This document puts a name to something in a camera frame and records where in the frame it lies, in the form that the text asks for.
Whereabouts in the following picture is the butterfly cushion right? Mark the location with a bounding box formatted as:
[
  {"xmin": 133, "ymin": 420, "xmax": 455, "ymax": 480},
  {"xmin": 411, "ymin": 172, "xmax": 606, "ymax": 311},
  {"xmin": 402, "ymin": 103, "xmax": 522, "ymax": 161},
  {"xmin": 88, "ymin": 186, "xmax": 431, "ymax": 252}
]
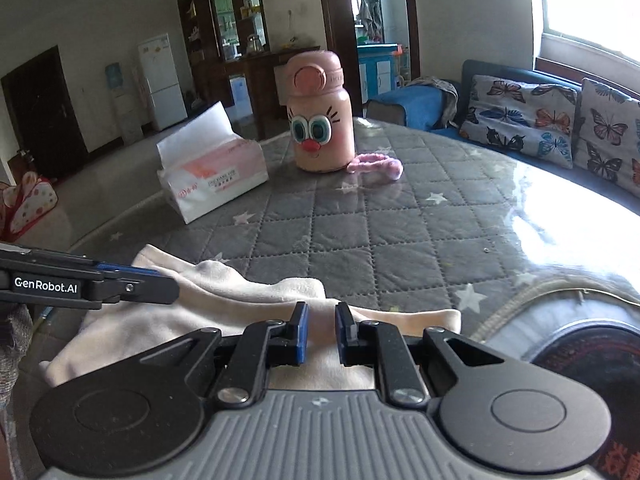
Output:
[{"xmin": 573, "ymin": 78, "xmax": 639, "ymax": 197}]

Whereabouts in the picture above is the white refrigerator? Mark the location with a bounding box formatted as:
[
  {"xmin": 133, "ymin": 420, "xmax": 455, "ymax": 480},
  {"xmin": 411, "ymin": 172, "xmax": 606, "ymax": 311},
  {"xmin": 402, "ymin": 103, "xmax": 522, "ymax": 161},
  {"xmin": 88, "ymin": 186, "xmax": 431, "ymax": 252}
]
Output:
[{"xmin": 138, "ymin": 34, "xmax": 188, "ymax": 131}]

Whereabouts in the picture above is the butterfly cushion left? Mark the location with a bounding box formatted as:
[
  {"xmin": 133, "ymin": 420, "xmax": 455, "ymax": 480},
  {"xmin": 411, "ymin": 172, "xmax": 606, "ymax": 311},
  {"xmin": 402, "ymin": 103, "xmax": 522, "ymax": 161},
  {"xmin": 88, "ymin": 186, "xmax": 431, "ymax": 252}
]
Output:
[{"xmin": 459, "ymin": 75, "xmax": 578, "ymax": 169}]

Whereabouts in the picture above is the grey quilted star tablecloth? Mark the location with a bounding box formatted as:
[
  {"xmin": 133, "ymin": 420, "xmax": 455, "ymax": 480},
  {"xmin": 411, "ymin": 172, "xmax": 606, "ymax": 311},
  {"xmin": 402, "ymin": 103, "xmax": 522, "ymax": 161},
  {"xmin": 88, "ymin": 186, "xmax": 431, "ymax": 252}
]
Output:
[{"xmin": 77, "ymin": 120, "xmax": 639, "ymax": 339}]

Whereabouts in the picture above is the water dispenser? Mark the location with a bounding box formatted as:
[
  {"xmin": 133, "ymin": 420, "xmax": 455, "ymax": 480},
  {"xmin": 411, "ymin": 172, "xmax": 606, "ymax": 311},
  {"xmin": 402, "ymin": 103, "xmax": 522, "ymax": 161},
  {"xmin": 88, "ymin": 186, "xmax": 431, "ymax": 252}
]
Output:
[{"xmin": 105, "ymin": 63, "xmax": 143, "ymax": 145}]

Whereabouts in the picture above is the black round induction hotplate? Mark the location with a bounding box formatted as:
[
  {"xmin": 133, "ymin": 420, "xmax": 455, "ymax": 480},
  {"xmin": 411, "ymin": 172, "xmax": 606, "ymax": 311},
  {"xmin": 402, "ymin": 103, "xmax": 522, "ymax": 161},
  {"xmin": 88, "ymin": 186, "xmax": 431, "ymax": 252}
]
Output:
[{"xmin": 533, "ymin": 325, "xmax": 640, "ymax": 479}]

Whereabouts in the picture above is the dark wooden door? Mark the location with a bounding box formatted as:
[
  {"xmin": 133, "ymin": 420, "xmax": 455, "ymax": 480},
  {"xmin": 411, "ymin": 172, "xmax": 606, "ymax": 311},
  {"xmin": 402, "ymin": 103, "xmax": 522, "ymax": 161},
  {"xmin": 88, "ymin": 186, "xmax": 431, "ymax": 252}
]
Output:
[{"xmin": 1, "ymin": 47, "xmax": 88, "ymax": 180}]

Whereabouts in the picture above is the dark wooden display cabinet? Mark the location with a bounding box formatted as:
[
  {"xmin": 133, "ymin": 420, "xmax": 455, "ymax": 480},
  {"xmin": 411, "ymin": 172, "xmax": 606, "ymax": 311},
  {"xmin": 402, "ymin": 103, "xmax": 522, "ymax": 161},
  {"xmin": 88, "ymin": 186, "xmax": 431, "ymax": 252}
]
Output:
[{"xmin": 178, "ymin": 0, "xmax": 319, "ymax": 140}]

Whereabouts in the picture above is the pink bottle strap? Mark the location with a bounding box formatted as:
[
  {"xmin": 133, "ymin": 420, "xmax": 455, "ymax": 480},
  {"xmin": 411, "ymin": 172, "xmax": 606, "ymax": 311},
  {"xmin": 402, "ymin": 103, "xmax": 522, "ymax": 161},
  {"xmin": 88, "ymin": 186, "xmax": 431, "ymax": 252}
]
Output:
[{"xmin": 345, "ymin": 152, "xmax": 405, "ymax": 183}]

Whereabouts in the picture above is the blue cloth on chair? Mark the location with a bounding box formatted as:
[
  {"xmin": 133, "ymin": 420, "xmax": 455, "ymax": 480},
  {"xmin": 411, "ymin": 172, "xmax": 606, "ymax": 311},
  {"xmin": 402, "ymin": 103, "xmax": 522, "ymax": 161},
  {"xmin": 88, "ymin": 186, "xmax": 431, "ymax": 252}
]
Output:
[{"xmin": 366, "ymin": 77, "xmax": 460, "ymax": 131}]

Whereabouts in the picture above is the cream garment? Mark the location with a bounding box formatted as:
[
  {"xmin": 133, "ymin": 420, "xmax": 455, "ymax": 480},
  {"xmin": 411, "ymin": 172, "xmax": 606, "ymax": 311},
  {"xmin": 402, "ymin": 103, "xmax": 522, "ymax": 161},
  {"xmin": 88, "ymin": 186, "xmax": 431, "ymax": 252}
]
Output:
[{"xmin": 38, "ymin": 242, "xmax": 462, "ymax": 391}]

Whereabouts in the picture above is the butterfly cushion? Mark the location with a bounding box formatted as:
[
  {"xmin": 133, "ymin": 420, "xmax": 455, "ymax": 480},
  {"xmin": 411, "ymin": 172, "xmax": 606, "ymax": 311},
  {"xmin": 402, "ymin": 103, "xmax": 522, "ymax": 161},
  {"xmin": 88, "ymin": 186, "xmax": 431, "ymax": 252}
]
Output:
[
  {"xmin": 573, "ymin": 78, "xmax": 639, "ymax": 197},
  {"xmin": 459, "ymin": 75, "xmax": 578, "ymax": 169}
]

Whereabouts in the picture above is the pink cartoon face bottle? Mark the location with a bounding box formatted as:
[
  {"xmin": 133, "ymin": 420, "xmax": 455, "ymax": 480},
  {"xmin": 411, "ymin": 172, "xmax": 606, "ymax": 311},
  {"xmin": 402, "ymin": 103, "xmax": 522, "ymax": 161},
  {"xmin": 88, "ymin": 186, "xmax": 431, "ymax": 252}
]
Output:
[{"xmin": 286, "ymin": 50, "xmax": 355, "ymax": 174}]

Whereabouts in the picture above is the dark blue sofa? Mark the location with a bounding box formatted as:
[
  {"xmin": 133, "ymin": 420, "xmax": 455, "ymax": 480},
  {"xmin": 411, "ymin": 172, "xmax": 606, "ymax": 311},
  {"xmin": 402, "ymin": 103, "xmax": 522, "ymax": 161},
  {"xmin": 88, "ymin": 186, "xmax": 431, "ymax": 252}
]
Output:
[{"xmin": 429, "ymin": 60, "xmax": 639, "ymax": 212}]

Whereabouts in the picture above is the red white polka dot bag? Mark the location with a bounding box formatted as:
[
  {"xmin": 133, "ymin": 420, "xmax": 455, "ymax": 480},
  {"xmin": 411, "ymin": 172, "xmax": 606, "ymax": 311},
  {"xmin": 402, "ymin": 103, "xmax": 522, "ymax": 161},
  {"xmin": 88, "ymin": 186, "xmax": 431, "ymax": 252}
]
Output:
[{"xmin": 0, "ymin": 171, "xmax": 58, "ymax": 242}]

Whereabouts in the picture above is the white pink tissue pack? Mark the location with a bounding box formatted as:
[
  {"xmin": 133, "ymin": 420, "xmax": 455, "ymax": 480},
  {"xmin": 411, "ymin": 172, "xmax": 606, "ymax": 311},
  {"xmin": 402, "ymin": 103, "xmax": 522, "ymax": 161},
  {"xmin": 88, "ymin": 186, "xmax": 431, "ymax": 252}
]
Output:
[{"xmin": 156, "ymin": 103, "xmax": 268, "ymax": 224}]

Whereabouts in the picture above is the blue plastic cabinet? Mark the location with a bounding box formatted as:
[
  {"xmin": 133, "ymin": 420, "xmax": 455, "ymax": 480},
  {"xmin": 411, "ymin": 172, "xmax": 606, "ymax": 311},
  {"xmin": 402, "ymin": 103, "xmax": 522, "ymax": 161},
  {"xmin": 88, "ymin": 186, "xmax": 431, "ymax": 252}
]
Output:
[{"xmin": 357, "ymin": 44, "xmax": 402, "ymax": 104}]

